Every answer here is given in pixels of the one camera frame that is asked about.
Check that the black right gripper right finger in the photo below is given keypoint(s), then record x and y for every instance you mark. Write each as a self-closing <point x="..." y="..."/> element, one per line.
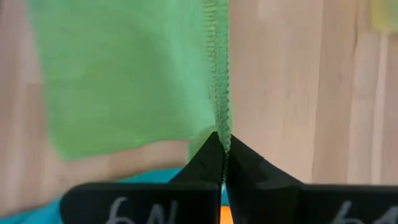
<point x="295" y="205"/>

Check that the yellow-green plastic bin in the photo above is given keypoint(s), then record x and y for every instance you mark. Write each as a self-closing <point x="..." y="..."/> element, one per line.
<point x="385" y="14"/>

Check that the teal microfiber towel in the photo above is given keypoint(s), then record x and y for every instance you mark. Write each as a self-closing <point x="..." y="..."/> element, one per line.
<point x="31" y="214"/>

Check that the orange microfiber towel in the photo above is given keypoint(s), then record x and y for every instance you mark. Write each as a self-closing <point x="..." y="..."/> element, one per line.
<point x="226" y="216"/>

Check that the green microfiber towel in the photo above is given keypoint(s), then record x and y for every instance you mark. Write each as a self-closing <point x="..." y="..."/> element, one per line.
<point x="124" y="77"/>

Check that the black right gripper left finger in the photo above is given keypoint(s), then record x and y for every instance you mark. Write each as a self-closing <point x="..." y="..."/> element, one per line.
<point x="140" y="203"/>

